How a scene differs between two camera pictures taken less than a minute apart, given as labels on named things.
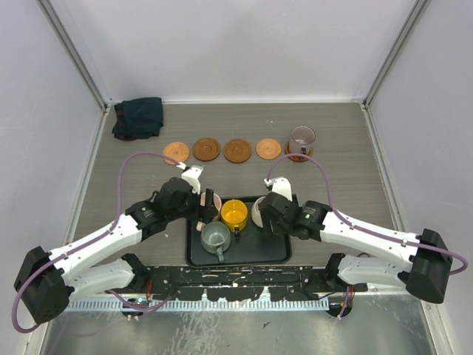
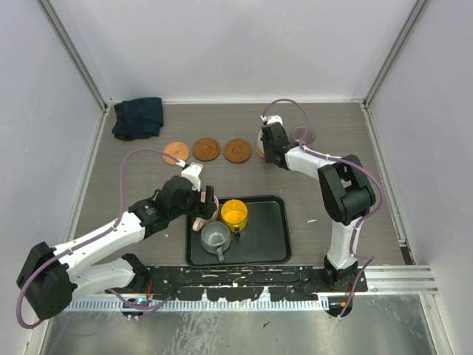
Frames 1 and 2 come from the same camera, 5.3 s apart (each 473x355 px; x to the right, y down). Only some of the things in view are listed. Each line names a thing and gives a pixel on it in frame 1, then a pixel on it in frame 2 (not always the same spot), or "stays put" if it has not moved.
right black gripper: [267, 226] → [267, 155]
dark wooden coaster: [206, 149] stays put
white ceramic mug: [255, 212] → [259, 147]
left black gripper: [205, 213] stays put
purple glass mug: [301, 142] stays put
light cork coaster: [177, 151] stays put
